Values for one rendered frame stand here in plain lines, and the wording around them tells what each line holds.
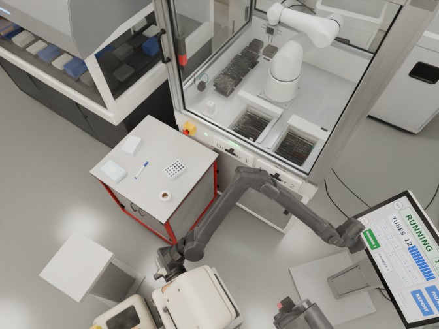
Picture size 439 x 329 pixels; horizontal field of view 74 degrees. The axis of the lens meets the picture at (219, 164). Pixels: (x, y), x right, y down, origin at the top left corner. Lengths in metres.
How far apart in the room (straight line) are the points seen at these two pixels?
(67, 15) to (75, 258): 1.24
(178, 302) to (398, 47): 1.03
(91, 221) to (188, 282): 1.84
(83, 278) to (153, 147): 0.88
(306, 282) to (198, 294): 1.55
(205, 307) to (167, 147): 1.23
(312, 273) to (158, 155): 1.48
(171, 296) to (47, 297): 1.76
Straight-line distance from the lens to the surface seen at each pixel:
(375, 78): 1.11
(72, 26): 1.67
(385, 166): 3.20
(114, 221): 2.69
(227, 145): 1.80
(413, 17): 1.00
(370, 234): 1.62
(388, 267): 1.61
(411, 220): 1.57
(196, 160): 1.92
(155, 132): 2.09
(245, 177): 0.98
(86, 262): 1.82
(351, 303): 2.55
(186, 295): 1.02
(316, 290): 2.48
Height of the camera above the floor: 2.39
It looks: 59 degrees down
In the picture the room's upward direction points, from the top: straight up
